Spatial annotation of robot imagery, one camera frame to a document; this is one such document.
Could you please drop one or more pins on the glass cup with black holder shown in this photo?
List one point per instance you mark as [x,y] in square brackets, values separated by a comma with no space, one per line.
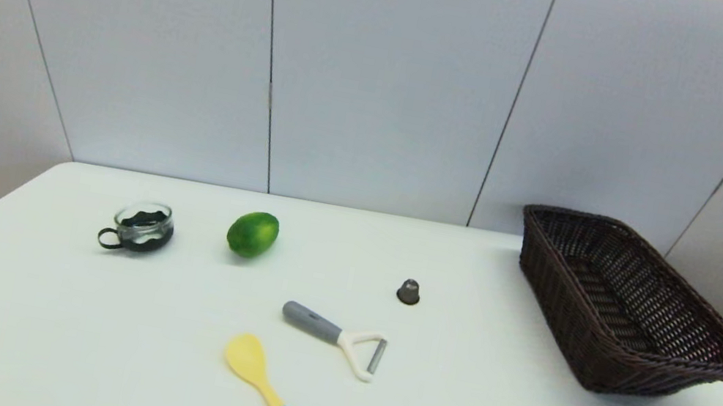
[140,237]

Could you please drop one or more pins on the dark grey coffee capsule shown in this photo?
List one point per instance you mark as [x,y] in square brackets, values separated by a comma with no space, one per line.
[408,292]

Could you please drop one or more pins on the dark brown wicker basket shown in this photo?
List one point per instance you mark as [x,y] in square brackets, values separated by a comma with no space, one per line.
[556,301]

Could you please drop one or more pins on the grey and white peeler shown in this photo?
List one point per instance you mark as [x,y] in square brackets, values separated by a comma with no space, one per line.
[311,321]

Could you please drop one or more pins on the green lime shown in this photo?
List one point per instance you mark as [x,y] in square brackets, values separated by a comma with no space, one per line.
[252,234]

